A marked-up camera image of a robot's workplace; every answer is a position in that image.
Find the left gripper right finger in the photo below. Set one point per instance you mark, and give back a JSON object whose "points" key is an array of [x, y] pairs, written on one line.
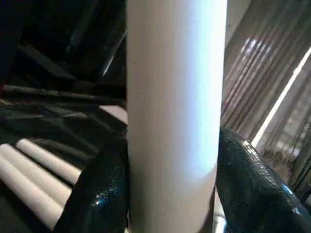
{"points": [[247, 189]]}

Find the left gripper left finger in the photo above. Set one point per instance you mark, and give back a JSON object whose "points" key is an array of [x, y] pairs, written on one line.
{"points": [[102, 194]]}

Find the white flat board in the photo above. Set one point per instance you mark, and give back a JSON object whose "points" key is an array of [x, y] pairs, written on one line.
{"points": [[116, 114]]}

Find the black long pole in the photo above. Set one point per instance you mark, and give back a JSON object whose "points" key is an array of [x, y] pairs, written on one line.
{"points": [[48, 93]]}

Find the sheer striped window curtain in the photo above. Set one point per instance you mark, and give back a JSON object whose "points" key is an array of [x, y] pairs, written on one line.
{"points": [[255, 72]]}

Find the black backdrop cloth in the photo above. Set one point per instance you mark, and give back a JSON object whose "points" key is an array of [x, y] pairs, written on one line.
{"points": [[48, 36]]}

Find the white window frame bar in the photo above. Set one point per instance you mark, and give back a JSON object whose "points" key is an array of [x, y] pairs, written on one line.
{"points": [[279, 99]]}

